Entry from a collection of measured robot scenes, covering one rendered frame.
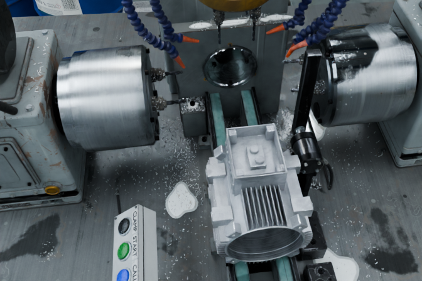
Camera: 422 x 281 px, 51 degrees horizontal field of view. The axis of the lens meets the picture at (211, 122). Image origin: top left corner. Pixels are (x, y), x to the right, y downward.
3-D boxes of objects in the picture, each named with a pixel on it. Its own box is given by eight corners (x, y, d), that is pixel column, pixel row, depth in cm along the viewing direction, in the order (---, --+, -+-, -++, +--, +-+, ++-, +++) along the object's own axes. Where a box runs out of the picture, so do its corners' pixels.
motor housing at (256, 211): (208, 188, 106) (204, 140, 91) (286, 179, 106) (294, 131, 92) (218, 270, 93) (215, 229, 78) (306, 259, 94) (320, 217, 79)
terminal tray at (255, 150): (224, 149, 94) (224, 128, 88) (273, 143, 94) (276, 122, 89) (232, 198, 86) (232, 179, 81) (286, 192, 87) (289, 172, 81)
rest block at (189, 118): (183, 122, 134) (179, 96, 125) (205, 120, 135) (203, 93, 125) (184, 138, 131) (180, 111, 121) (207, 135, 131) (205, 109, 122)
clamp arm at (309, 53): (290, 127, 107) (304, 47, 87) (302, 126, 107) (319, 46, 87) (293, 138, 105) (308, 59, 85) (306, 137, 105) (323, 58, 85)
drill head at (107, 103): (42, 104, 125) (8, 36, 106) (169, 91, 127) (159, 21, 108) (28, 178, 110) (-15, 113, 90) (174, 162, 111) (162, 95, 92)
